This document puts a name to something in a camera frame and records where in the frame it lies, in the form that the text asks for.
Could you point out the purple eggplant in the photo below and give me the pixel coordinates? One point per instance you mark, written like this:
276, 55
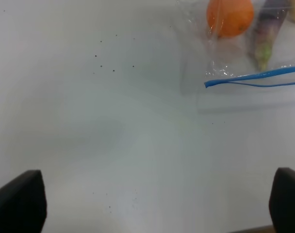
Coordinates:
268, 24

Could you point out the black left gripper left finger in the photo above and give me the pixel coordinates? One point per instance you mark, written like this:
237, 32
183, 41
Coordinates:
23, 204

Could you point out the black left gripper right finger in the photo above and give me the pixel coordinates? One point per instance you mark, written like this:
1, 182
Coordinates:
282, 201

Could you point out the clear zip bag blue zipper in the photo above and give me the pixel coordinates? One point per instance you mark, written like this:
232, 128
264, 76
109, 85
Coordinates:
214, 60

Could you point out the orange fruit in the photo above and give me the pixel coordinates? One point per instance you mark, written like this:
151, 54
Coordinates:
229, 18

